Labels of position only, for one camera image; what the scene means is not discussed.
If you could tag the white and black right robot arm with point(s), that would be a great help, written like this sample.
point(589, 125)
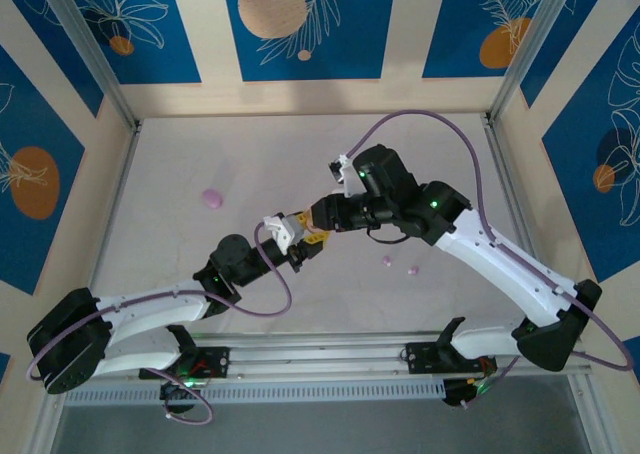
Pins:
point(500, 269)

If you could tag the aluminium frame post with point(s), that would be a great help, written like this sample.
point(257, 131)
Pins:
point(540, 39)
point(90, 54)

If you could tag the aluminium table edge rail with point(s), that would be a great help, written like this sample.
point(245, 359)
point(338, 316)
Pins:
point(115, 194)
point(515, 194)

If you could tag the black base electronics box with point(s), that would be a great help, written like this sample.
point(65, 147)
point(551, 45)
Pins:
point(177, 394)
point(465, 391)

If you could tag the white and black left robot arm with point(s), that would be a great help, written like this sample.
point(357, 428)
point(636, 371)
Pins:
point(150, 306)

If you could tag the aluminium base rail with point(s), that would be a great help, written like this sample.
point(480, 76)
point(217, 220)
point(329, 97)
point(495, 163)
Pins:
point(310, 354)

